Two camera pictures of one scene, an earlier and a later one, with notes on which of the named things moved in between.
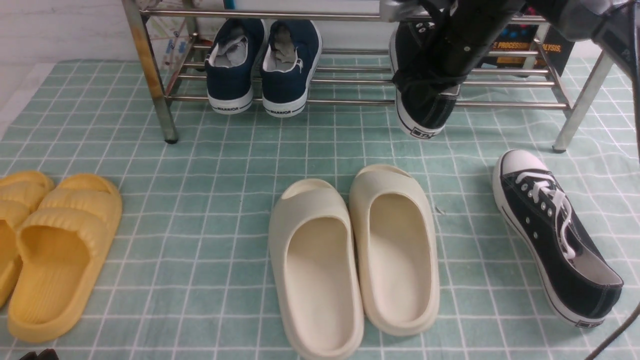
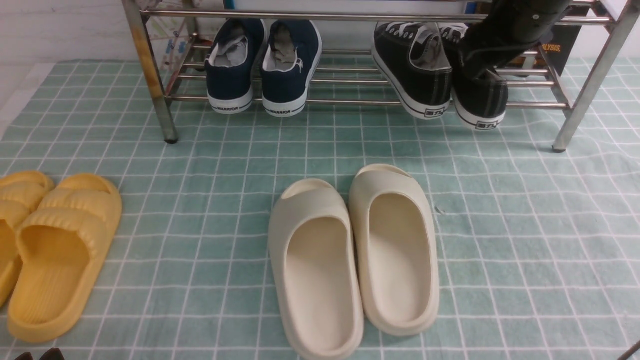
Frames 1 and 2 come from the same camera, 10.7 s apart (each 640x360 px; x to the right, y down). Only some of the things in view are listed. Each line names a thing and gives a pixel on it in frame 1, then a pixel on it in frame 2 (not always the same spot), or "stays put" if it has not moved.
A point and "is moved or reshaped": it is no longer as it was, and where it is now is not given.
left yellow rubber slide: x=20 y=193 stays put
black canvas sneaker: x=585 y=285 to x=481 y=99
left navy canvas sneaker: x=229 y=67 stays put
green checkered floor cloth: x=194 y=280 stays put
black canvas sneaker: x=427 y=84 is moved or reshaped
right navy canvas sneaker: x=293 y=51 stays put
